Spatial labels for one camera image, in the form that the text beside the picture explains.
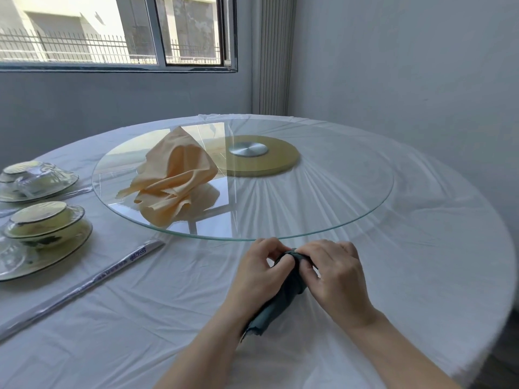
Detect person's right hand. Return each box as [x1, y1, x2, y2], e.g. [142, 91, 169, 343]
[294, 240, 382, 330]

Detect person's left hand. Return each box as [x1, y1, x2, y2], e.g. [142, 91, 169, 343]
[224, 237, 292, 324]

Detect dark teal cloth napkin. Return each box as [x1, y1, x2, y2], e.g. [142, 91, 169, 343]
[241, 248, 322, 344]

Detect person's right forearm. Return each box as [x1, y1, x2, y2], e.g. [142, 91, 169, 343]
[352, 312, 464, 389]

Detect person's left forearm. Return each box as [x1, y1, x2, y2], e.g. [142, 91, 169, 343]
[153, 300, 255, 389]

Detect round glass turntable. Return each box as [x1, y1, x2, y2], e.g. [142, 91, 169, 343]
[92, 117, 395, 243]

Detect yellow round turntable base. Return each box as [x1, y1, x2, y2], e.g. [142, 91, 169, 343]
[210, 135, 301, 178]

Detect silver metal turntable hub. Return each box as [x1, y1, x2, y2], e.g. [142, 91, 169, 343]
[228, 143, 269, 158]

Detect white tablecloth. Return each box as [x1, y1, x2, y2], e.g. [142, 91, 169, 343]
[0, 113, 518, 389]

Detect peach folded cloth napkin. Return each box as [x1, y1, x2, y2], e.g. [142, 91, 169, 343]
[117, 126, 222, 228]

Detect wrapped chopsticks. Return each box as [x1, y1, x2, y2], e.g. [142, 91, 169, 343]
[0, 239, 166, 341]
[0, 186, 95, 218]

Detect green-rimmed plate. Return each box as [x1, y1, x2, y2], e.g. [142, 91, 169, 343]
[0, 220, 93, 282]
[0, 168, 80, 204]

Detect upturned green-rimmed bowl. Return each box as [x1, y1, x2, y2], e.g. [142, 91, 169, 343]
[0, 160, 54, 185]
[4, 201, 86, 250]

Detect clear glass cup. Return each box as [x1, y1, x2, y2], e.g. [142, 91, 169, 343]
[13, 163, 69, 199]
[0, 235, 40, 277]

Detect grey sliding window frame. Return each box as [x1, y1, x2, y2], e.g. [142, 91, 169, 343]
[0, 0, 239, 73]

